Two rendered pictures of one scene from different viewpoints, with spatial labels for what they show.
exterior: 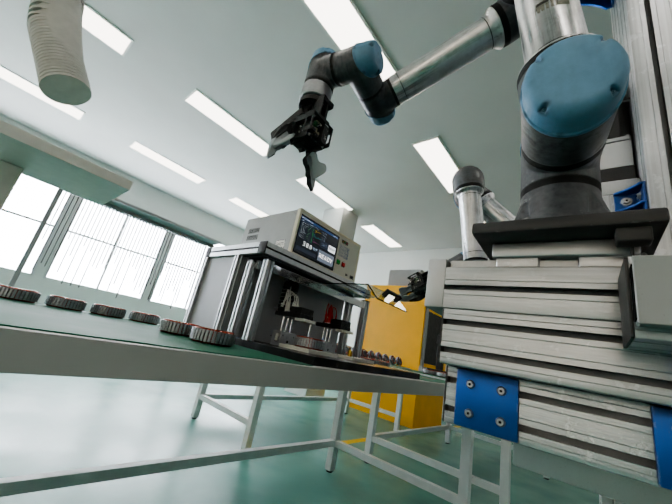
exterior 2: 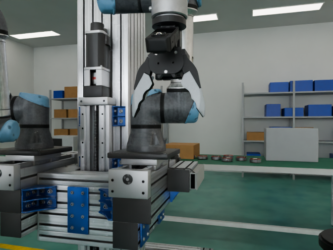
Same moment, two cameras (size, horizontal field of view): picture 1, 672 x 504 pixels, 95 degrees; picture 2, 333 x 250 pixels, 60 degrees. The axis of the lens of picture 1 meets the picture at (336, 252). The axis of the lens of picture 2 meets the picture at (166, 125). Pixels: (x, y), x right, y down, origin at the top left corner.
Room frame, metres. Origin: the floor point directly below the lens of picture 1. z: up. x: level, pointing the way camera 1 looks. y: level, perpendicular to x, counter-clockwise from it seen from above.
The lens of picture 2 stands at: (0.90, 0.66, 1.14)
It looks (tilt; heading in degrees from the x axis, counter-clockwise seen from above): 0 degrees down; 243
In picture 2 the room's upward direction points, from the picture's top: straight up
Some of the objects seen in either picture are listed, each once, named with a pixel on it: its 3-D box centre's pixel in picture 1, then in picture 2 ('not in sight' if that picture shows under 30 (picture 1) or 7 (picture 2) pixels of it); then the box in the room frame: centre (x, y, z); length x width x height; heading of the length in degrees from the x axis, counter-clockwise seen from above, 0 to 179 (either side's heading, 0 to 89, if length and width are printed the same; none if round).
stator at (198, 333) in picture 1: (213, 336); not in sight; (0.86, 0.27, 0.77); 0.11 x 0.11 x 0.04
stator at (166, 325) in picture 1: (180, 327); not in sight; (0.98, 0.41, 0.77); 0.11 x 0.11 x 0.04
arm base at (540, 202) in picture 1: (559, 217); (146, 137); (0.47, -0.37, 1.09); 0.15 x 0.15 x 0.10
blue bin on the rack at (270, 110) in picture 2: not in sight; (272, 110); (-3.91, -3.83, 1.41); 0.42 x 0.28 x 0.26; 49
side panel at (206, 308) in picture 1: (211, 294); not in sight; (1.27, 0.46, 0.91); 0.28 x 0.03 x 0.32; 47
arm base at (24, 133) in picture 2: not in sight; (34, 136); (0.85, -0.69, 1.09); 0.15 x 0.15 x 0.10
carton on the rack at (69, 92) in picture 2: not in sight; (76, 93); (-0.39, -7.10, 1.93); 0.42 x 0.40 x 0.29; 139
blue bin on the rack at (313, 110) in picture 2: not in sight; (317, 110); (-4.55, -3.23, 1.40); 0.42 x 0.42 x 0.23; 47
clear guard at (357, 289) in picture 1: (361, 297); not in sight; (1.35, -0.15, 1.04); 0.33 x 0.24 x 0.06; 47
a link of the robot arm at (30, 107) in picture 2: not in sight; (32, 108); (0.85, -0.69, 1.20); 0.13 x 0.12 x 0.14; 153
